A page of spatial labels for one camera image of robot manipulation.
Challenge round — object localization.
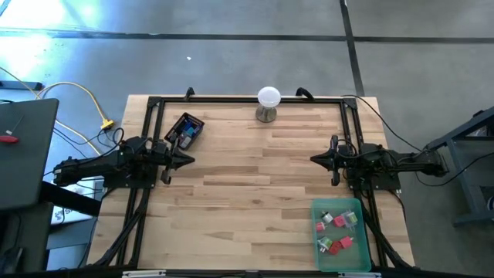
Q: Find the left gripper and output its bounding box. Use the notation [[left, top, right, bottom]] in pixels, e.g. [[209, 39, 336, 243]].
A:
[[154, 133, 196, 185]]

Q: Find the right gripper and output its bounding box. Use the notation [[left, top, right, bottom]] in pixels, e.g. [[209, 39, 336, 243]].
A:
[[310, 134, 354, 187]]

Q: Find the black slotted basket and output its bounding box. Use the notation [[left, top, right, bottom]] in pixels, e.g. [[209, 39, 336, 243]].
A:
[[164, 111, 206, 151]]

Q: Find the metal bulb stand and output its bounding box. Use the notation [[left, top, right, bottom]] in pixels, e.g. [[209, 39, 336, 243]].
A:
[[255, 104, 278, 124]]

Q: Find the teal plastic bin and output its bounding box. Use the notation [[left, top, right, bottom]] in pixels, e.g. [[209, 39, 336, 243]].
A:
[[310, 198, 373, 273]]

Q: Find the white printed box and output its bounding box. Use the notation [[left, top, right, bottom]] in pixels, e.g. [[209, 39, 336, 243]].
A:
[[49, 175, 105, 225]]

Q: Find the dark grey metal cart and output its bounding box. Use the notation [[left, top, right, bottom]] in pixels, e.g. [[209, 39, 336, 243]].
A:
[[425, 106, 494, 229]]

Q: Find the dark grey desk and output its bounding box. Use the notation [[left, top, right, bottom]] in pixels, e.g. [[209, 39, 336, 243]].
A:
[[0, 98, 59, 212]]

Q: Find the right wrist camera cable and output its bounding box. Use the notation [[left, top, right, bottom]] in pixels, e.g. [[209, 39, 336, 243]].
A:
[[336, 137, 360, 160]]

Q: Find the black aluminium table frame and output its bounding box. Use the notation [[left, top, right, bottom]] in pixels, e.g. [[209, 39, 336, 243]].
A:
[[86, 94, 416, 270]]

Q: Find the long black arm cable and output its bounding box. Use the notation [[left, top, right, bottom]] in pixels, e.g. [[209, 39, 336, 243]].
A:
[[340, 94, 425, 152]]

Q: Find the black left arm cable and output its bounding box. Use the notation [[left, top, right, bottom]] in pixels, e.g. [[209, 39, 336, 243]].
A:
[[52, 127, 125, 156]]

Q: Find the yellow cable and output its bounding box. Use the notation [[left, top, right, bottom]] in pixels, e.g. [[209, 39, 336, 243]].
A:
[[36, 81, 115, 131]]

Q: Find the red handled screwdriver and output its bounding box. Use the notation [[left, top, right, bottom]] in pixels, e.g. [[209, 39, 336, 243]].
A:
[[0, 114, 25, 145]]

